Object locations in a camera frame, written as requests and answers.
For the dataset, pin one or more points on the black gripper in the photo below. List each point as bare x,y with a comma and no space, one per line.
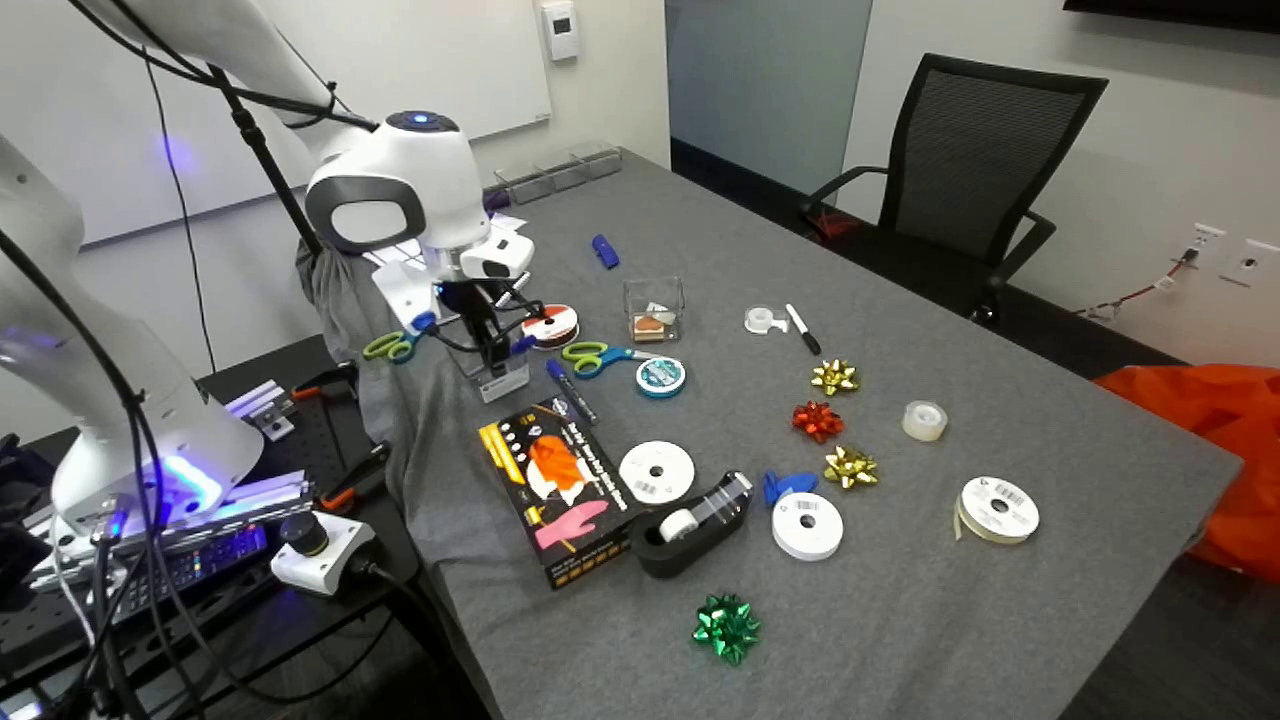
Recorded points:
475,300

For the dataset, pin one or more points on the clear plastic container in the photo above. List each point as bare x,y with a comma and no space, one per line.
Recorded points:
505,385

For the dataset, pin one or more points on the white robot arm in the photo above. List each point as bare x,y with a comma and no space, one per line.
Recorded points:
402,174

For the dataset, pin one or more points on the clear container with contents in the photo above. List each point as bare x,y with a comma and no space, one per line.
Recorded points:
654,317

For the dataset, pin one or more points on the orange ribbon spool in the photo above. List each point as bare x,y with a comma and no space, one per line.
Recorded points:
553,323

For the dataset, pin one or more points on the blue marker pen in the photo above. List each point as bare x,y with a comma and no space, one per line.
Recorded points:
606,248
571,391

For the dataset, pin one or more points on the small green scissors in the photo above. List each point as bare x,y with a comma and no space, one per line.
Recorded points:
586,356

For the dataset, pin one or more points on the large blue green scissors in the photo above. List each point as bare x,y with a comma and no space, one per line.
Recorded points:
390,350

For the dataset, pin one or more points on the black printed flat package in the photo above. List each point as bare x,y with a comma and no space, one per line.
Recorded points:
560,494

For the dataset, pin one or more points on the teal ribbon spool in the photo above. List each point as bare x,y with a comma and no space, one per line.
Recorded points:
661,379

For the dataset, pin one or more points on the clear compartment tray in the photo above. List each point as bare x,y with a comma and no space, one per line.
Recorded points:
560,174

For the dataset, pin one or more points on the white ribbon spool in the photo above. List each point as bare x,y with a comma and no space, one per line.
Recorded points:
804,526
658,474
996,511

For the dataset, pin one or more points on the small white tape roll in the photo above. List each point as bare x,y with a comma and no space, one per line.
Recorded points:
766,323

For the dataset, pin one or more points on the black tape dispenser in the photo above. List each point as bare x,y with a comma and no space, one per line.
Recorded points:
693,526

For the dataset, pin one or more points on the white power adapter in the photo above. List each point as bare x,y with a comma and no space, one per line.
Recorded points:
321,561

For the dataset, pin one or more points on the white marker black cap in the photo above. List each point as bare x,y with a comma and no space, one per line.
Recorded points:
800,328

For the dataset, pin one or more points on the blue gift bow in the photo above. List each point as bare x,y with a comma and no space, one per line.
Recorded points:
786,486

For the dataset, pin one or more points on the red gift bow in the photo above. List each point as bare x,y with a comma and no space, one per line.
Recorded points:
819,423

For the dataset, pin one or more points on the gold gift bow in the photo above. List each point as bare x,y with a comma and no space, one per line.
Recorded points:
833,379
851,465

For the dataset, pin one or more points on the green gift bow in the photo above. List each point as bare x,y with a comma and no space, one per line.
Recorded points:
725,625

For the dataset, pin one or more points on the black equipment cart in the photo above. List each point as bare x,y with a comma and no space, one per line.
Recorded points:
200,660

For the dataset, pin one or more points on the clear tape roll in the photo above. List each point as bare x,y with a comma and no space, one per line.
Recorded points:
925,423

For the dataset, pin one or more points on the grey tablecloth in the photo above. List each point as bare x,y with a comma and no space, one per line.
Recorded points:
864,601

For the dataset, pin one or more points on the black mesh office chair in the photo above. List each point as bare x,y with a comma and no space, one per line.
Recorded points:
972,163

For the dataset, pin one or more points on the orange plastic bag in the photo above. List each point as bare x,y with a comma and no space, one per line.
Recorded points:
1201,452

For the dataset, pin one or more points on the light grey wrist camera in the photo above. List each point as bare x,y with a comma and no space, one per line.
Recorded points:
500,248

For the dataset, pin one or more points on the wall whiteboard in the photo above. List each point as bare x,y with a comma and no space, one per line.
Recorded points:
467,53

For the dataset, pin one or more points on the white wall thermostat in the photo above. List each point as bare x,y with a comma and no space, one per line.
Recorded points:
560,25

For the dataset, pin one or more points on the black wall television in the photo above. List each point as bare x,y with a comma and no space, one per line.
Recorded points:
1175,8

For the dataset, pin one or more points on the white wall outlet plate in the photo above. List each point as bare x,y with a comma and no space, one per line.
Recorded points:
1255,261

